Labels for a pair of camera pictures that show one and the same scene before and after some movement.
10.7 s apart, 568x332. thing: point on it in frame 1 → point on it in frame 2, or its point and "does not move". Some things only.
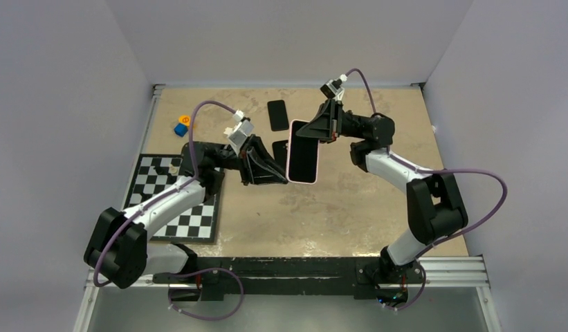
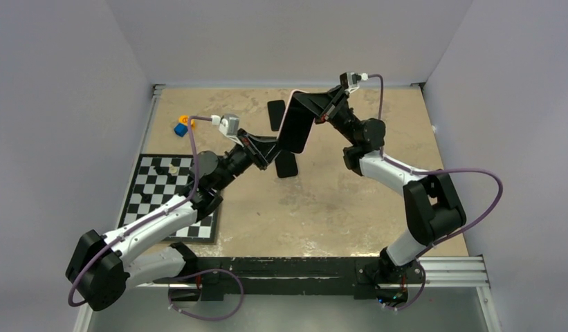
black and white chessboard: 194,223 does not move
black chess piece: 162,170 does not move
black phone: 277,115 does not move
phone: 302,159 → 296,126
